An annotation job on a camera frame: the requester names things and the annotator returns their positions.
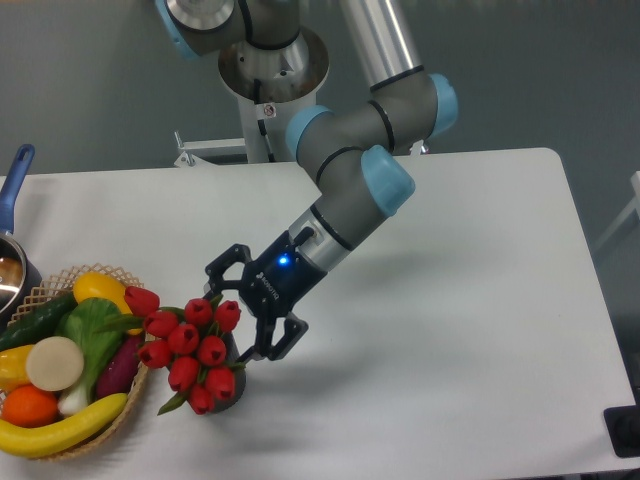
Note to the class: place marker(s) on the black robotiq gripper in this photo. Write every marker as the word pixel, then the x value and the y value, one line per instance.
pixel 280 285

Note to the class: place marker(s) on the red tulip bouquet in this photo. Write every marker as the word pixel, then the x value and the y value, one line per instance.
pixel 186 341

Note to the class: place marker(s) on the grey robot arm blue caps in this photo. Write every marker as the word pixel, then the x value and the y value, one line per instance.
pixel 355 197

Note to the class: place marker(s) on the dark grey ribbed vase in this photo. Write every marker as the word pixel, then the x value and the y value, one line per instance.
pixel 228 383

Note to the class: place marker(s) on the purple sweet potato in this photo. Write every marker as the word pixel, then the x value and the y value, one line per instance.
pixel 119 374

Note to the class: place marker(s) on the green bok choy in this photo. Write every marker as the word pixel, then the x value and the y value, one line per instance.
pixel 82 326

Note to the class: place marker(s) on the yellow lemon squash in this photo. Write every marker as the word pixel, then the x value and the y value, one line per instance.
pixel 100 299

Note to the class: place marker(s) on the woven wicker basket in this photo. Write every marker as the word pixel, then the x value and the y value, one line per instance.
pixel 62 283

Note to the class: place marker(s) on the round beige disc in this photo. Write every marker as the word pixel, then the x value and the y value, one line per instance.
pixel 54 364

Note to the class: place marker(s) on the dark green cucumber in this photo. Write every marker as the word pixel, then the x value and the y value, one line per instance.
pixel 38 324

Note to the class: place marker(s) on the yellow bell pepper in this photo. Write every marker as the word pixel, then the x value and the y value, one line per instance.
pixel 13 372

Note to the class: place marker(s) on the orange fruit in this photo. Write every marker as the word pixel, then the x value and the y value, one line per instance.
pixel 30 407

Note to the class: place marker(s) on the yellow banana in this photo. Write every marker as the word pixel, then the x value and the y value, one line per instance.
pixel 59 436

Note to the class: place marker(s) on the black device at table edge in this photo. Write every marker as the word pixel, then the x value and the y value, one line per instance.
pixel 623 428

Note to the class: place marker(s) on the white furniture piece right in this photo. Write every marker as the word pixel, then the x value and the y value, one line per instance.
pixel 627 219

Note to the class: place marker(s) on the white metal base frame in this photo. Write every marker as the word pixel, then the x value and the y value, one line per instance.
pixel 313 146

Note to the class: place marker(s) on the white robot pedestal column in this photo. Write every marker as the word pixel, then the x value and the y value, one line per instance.
pixel 271 87

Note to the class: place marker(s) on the blue handled saucepan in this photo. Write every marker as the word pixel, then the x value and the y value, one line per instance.
pixel 18 274

